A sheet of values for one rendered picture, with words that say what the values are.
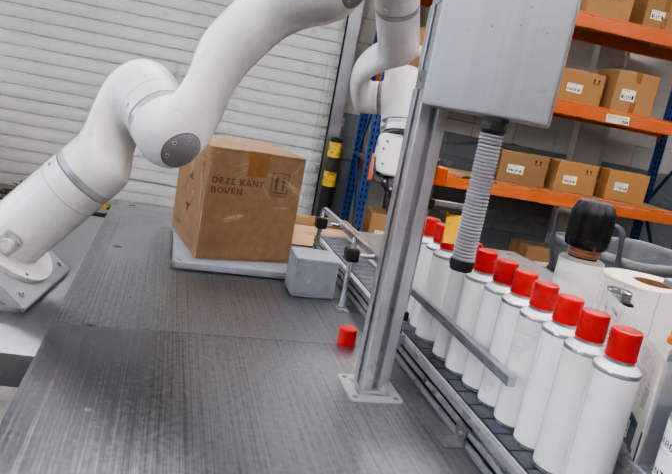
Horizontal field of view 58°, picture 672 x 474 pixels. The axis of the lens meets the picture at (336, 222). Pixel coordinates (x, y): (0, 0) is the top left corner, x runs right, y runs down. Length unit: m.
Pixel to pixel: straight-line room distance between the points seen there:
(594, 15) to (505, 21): 4.32
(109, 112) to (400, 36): 0.58
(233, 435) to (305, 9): 0.66
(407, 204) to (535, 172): 4.23
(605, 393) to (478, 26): 0.47
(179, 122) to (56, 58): 4.35
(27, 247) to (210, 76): 0.44
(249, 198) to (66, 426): 0.80
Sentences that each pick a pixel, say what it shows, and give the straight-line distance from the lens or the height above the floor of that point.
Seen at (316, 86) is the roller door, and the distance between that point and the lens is 5.20.
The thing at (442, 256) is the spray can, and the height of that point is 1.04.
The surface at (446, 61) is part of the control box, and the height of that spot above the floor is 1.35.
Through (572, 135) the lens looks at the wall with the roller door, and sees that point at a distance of 6.07.
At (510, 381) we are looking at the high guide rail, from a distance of 0.86.
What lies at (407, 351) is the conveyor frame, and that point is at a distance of 1.12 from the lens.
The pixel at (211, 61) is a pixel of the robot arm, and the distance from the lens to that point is 1.08.
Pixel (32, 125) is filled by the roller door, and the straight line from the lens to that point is 5.45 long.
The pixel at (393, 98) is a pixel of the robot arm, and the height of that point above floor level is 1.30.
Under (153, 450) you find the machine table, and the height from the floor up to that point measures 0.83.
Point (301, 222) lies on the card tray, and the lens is 2.14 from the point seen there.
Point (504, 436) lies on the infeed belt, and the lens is 0.89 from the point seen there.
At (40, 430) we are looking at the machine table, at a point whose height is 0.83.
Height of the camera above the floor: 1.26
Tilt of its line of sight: 11 degrees down
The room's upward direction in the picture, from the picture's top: 11 degrees clockwise
